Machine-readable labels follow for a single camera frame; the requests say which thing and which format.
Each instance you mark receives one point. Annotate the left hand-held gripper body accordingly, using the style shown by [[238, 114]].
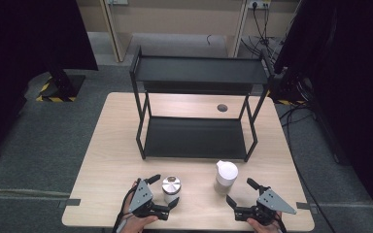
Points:
[[141, 197]]

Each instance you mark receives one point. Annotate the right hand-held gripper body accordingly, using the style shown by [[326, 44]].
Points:
[[272, 202]]

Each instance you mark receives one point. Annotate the glass jar with silver lid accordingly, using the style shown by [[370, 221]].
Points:
[[171, 187]]

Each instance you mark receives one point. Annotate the jar with white lid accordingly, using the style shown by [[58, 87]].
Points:
[[226, 174]]

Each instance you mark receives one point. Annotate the black metal two-tier shelf rack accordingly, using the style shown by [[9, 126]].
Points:
[[194, 139]]

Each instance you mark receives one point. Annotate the person's right hand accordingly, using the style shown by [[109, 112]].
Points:
[[265, 229]]

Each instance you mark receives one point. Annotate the person's left hand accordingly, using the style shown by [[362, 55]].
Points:
[[136, 225]]

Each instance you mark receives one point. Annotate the grey floor tape strip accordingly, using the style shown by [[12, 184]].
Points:
[[69, 203], [306, 207]]

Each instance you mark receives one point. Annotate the stand base with yellow-black tape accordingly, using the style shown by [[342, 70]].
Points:
[[61, 89]]

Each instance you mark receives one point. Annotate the large black curtain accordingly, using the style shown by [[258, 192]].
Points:
[[353, 81], [29, 48]]

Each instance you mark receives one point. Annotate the wall power outlet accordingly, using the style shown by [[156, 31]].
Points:
[[259, 4]]

